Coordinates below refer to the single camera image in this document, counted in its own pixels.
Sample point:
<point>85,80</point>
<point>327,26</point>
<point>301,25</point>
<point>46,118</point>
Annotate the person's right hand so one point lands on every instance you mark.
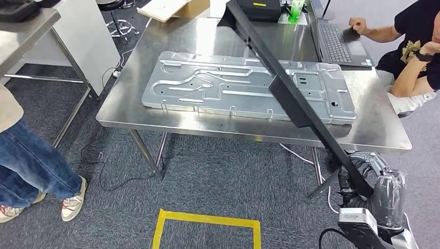
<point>358,25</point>

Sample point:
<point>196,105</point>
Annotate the person's left hand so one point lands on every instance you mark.
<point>431,48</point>

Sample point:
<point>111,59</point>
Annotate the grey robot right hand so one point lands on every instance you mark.
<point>390,199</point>

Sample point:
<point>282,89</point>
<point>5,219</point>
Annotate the long black plastic panel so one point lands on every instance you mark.
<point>292,99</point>

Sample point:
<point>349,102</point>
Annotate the person's right forearm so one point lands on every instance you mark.
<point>381,34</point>

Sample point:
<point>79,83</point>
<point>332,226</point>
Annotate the person's left forearm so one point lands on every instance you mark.
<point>409,77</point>

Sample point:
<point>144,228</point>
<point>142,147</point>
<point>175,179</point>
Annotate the stainless steel workbench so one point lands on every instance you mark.
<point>137,113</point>

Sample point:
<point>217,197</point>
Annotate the black wristwatch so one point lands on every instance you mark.
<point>423,56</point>

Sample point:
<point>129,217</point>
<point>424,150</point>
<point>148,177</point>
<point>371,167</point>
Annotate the black laptop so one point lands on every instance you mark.
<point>333,41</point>

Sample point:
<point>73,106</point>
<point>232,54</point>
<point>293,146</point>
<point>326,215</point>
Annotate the green translucent plastic piece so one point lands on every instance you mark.
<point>296,10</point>

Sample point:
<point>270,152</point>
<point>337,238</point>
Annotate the black case yellow label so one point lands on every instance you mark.
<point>264,12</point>

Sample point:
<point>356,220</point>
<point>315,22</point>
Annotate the stamped sheet metal panel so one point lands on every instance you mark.
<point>223,89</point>

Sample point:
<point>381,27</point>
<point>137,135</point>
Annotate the open cardboard box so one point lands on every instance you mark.
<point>196,8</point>

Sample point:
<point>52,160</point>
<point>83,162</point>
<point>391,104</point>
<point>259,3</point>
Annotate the white foam sheet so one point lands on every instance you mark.
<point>161,8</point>

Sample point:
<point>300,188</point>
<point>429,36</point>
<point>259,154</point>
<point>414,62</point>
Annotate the white power strip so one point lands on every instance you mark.
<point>116,74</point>

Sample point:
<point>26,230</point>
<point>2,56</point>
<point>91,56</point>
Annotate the office chair star base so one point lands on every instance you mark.
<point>110,4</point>

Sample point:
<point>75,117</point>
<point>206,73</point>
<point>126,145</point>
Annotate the white cabinet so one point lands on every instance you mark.
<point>86,41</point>

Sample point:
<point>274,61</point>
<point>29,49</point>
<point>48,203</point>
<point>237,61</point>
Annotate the black device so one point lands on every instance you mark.
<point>17,10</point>

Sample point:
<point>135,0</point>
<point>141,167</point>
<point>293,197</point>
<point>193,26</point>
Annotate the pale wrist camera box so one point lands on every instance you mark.
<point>355,218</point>

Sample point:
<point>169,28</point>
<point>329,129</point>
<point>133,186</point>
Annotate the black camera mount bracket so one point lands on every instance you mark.
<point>367,239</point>

